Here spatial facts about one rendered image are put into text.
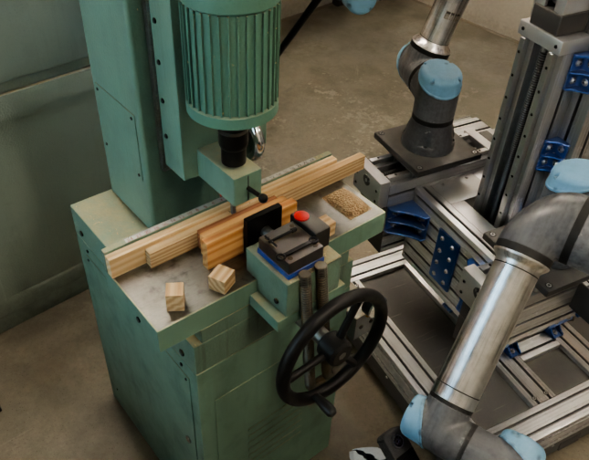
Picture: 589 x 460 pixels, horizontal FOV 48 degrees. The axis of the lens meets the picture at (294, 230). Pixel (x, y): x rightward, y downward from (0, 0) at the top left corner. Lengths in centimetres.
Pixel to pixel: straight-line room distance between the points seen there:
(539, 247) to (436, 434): 34
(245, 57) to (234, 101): 8
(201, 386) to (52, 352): 109
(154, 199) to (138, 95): 27
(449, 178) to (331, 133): 158
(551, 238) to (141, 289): 76
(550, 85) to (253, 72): 76
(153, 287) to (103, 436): 97
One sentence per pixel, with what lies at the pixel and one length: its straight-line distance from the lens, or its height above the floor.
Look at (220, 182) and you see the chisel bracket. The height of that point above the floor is 104.
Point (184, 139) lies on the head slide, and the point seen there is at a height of 110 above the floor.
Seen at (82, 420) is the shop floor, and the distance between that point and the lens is 228.
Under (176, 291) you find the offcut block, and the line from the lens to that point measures 126.
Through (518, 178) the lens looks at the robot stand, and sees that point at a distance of 178.
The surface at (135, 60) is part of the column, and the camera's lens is 136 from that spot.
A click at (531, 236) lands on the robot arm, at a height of 117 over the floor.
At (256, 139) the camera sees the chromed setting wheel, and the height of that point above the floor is 104.
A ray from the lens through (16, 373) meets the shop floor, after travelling 245.
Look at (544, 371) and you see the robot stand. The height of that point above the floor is 21.
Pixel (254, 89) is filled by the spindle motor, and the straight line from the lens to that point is 119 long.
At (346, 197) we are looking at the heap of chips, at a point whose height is 92.
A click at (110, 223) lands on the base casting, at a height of 80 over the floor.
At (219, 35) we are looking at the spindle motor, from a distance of 113.
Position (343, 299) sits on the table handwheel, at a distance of 123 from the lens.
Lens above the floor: 184
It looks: 41 degrees down
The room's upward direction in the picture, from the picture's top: 3 degrees clockwise
